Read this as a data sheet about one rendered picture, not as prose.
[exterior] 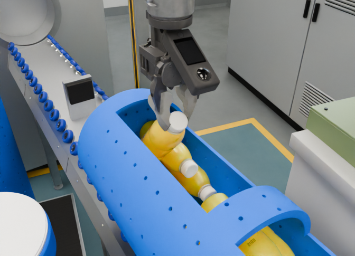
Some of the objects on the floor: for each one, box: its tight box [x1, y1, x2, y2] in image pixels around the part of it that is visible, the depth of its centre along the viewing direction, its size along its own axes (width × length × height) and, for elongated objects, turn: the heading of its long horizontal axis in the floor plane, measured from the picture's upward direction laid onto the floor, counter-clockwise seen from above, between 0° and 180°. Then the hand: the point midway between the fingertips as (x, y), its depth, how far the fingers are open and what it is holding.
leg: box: [33, 115, 63, 190], centre depth 208 cm, size 6×6×63 cm
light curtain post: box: [127, 0, 152, 89], centre depth 158 cm, size 6×6×170 cm
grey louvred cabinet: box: [226, 0, 355, 132], centre depth 249 cm, size 54×215×145 cm, turn 22°
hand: (177, 123), depth 65 cm, fingers closed on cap, 4 cm apart
